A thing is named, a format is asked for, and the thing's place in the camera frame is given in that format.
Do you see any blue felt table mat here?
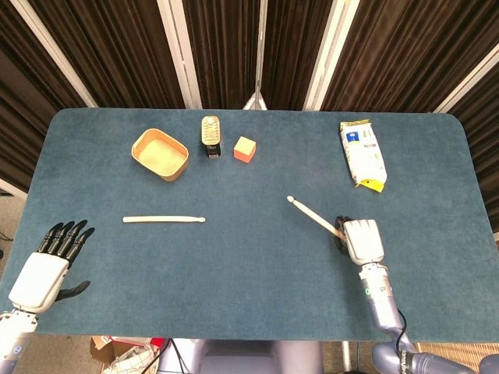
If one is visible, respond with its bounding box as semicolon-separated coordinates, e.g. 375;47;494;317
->
0;108;499;344

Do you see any thin white frame post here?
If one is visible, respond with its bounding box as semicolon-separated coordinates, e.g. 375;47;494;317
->
241;0;270;110

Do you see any black tin can gold lid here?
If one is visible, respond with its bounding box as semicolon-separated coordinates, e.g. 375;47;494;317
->
200;115;222;159

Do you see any dark brown curtain panel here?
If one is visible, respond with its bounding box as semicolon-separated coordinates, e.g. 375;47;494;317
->
263;0;336;111
0;0;90;192
29;0;186;109
448;65;499;235
182;0;260;110
323;0;499;114

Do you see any white snack bag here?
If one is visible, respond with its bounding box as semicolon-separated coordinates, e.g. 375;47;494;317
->
339;118;388;193

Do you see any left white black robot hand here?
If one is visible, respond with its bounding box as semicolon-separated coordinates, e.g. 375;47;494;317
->
7;220;96;315

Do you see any brown cardboard box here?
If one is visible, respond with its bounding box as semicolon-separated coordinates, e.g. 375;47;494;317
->
90;335;172;374

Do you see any black torso cable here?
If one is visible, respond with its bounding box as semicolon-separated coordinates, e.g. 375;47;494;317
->
170;338;186;374

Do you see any beige woven floor mat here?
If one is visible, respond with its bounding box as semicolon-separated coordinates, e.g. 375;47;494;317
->
416;342;499;363

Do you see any grey purple robot torso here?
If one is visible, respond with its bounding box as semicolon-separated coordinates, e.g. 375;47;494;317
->
171;339;324;374

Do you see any white grid-printed paper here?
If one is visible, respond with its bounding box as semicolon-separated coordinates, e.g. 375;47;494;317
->
103;344;161;374

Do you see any oval wooden bowl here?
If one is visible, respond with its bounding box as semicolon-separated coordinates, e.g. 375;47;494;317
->
130;129;190;183

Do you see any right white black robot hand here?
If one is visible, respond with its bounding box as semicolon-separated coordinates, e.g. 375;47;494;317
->
333;213;386;266

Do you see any orange foam cube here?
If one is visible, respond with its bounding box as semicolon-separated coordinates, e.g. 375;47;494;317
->
233;136;257;164

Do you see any white frame base bar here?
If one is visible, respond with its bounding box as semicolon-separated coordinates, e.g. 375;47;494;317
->
0;177;28;200

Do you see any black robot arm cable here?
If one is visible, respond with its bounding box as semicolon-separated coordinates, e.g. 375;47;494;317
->
394;306;410;374

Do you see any pale wooden drumstick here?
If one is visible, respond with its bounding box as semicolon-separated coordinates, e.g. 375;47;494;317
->
122;215;207;224
286;195;346;238

